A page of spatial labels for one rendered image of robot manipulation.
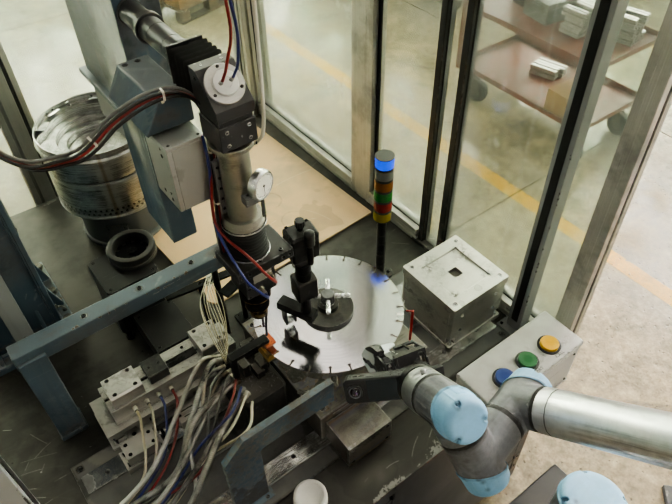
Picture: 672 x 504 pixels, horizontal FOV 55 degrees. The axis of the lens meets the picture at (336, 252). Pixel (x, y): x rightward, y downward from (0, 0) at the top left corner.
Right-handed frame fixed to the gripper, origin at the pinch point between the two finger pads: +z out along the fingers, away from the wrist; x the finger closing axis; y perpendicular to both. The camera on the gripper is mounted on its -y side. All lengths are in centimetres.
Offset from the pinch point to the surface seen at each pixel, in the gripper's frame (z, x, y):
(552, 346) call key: -1.5, -12.2, 41.2
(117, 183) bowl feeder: 61, 42, -34
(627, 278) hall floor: 100, -51, 153
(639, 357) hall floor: 72, -70, 129
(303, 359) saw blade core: 9.9, -0.2, -9.6
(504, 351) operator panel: 2.2, -11.1, 31.7
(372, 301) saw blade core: 16.3, 4.6, 10.0
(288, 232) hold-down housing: -2.4, 28.1, -8.8
